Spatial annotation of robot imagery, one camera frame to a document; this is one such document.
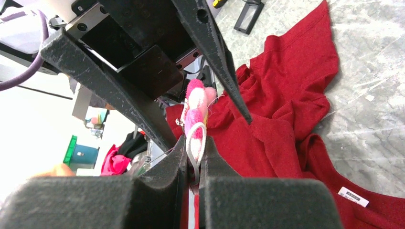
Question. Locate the pink flower brooch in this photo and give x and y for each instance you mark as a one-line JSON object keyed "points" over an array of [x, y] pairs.
{"points": [[193, 121]]}

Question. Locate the black rectangular frame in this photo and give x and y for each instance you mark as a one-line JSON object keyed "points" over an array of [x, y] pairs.
{"points": [[248, 16]]}

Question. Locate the yellow handled screwdriver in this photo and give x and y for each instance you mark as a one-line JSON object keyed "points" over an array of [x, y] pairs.
{"points": [[218, 3]]}

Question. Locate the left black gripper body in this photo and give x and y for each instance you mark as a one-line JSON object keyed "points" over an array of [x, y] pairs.
{"points": [[143, 39]]}

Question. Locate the red t-shirt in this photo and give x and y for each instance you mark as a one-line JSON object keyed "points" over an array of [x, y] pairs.
{"points": [[283, 88]]}

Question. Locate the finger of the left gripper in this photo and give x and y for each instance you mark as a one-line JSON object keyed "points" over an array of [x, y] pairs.
{"points": [[197, 19], [69, 56]]}

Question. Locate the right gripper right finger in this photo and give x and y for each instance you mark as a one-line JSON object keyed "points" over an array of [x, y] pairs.
{"points": [[230, 201]]}

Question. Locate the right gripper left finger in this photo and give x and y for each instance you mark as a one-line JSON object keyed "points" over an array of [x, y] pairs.
{"points": [[157, 199]]}

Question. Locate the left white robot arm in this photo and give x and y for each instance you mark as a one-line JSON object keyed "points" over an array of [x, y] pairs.
{"points": [[24, 32]]}

